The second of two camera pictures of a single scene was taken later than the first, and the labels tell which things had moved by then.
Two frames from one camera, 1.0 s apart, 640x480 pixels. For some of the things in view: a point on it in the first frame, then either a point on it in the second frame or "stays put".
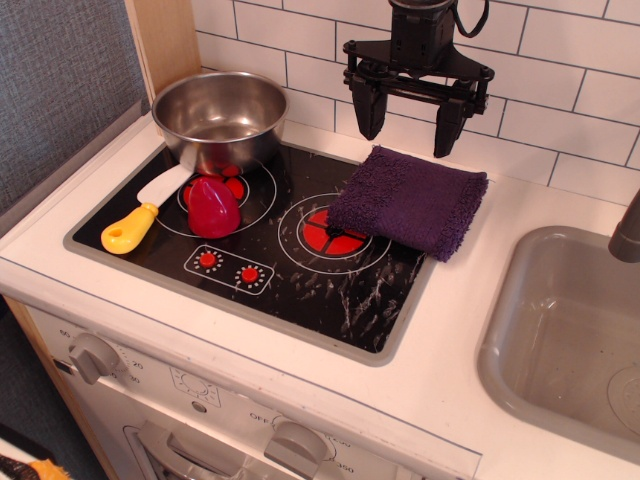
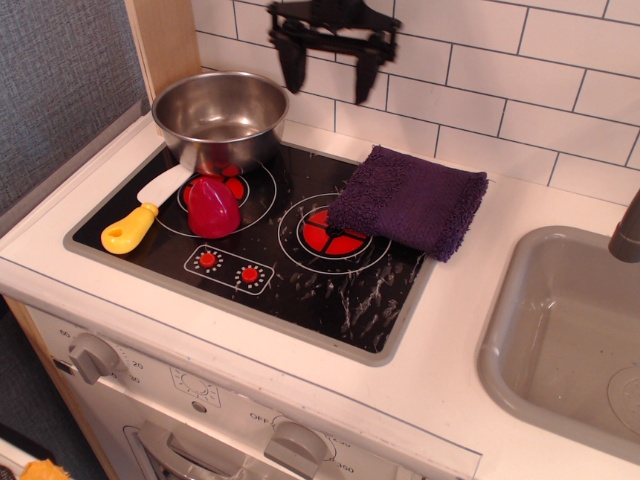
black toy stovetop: (287, 268) stays put
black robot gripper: (419, 64) → (349, 25)
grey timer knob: (94, 356) stays put
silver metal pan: (223, 122) stays put
